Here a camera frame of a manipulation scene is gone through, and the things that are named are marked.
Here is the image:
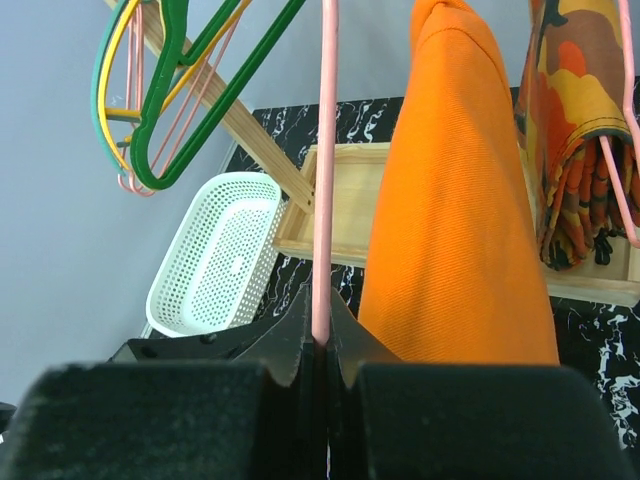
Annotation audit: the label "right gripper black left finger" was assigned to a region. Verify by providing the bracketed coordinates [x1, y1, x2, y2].
[1, 287, 313, 479]

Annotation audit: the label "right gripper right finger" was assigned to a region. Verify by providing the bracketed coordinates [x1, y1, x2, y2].
[327, 293, 636, 479]

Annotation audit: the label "wooden clothes rack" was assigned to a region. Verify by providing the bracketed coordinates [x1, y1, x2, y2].
[91, 1, 315, 212]

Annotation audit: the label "pink wire hanger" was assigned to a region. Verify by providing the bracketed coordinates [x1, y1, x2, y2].
[597, 0, 640, 249]
[93, 1, 250, 197]
[311, 0, 339, 347]

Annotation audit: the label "yellow plastic hanger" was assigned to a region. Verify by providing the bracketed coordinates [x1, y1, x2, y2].
[97, 0, 254, 166]

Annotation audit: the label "camouflage orange trousers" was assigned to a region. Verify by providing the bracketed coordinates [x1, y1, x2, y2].
[514, 1, 639, 271]

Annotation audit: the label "teal plastic hanger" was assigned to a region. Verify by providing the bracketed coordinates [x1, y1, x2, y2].
[90, 1, 145, 182]

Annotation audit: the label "wooden tray base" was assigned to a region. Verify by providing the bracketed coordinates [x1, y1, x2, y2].
[274, 143, 639, 307]

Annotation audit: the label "white perforated plastic basket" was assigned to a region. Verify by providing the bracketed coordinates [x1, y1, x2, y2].
[146, 172, 286, 338]

